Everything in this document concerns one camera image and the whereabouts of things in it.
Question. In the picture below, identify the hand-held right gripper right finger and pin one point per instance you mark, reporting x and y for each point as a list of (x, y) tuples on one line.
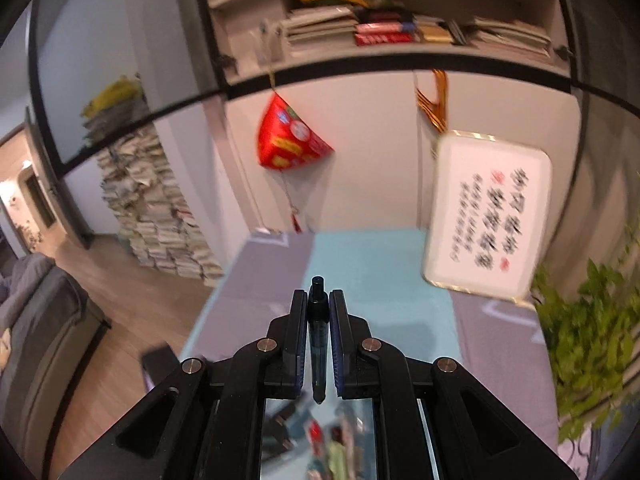
[(339, 345)]

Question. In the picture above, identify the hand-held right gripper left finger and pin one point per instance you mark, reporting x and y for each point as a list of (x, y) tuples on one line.
[(300, 345)]

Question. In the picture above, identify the black pen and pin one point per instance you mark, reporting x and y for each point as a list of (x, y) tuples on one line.
[(318, 340)]

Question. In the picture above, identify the tall pile of books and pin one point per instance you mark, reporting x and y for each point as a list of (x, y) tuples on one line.
[(155, 220)]

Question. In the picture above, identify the framed calligraphy sign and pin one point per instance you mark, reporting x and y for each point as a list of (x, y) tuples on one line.
[(480, 210)]

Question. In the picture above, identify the red pyramid hanging ornament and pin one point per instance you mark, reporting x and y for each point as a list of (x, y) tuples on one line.
[(285, 135)]

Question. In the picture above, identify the green potted plant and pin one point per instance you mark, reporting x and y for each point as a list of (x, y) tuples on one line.
[(590, 330)]

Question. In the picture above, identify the gold ribbon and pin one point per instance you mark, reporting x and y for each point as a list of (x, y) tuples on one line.
[(440, 105)]

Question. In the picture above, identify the grey sofa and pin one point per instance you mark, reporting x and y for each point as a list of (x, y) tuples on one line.
[(40, 320)]

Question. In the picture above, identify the black door hinge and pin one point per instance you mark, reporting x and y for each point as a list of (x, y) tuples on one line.
[(226, 60)]

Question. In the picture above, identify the clear plastic bag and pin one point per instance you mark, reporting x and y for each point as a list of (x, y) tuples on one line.
[(267, 42)]

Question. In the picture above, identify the red book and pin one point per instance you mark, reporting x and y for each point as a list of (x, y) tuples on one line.
[(382, 37)]

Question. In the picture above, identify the stack of grey books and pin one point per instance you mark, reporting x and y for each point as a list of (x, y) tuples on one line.
[(320, 25)]

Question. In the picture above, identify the glass cabinet door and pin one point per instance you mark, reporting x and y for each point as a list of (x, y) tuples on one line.
[(100, 50)]

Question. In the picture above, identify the grey wall bookshelf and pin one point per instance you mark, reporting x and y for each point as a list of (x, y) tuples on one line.
[(380, 67)]

